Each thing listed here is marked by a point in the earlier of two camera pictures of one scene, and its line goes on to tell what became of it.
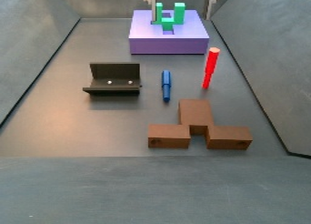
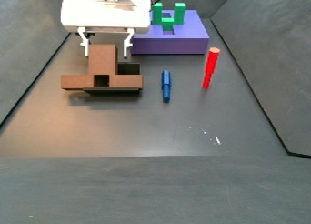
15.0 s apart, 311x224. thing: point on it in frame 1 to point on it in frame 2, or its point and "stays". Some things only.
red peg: (209, 66) stays
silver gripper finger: (151, 0) to (81, 30)
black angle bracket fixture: (115, 78) stays
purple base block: (187, 39) stays
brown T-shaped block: (195, 123) to (101, 65)
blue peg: (167, 85) stays
